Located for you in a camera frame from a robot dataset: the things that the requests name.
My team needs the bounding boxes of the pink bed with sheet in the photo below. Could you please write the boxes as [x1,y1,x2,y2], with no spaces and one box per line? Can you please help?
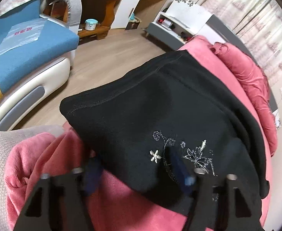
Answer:
[4,35,271,230]

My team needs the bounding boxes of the brown wooden desk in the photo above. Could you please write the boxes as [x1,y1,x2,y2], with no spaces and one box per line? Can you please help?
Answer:
[40,0,119,40]

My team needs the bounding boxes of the red rumpled duvet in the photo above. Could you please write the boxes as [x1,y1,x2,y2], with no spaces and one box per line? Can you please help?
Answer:
[211,42,278,155]

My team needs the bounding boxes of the teal item in cabinet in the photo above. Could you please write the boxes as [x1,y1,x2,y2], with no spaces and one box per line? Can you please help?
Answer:
[129,13,135,22]

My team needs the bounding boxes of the clear plastic bag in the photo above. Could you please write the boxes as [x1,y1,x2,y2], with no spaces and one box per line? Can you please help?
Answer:
[0,18,47,55]

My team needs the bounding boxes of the blue white sofa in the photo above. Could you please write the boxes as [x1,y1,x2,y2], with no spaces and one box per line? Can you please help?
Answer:
[0,0,79,131]

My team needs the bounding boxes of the white grey left nightstand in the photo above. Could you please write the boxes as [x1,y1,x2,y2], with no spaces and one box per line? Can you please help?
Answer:
[146,0,211,50]

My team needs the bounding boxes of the wood and white cabinet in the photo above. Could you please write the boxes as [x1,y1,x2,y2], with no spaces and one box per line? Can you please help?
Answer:
[111,0,167,29]

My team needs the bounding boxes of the grey bed headboard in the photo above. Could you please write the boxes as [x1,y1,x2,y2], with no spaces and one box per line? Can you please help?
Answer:
[206,15,278,112]

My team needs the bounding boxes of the white teal lidded pot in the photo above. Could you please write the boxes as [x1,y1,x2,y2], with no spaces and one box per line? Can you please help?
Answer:
[84,19,98,31]

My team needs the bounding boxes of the patterned white curtain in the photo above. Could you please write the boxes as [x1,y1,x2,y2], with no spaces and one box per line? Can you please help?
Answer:
[202,0,282,85]

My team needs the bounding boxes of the black embroidered pants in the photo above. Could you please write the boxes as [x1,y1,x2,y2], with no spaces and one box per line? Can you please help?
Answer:
[60,51,269,218]

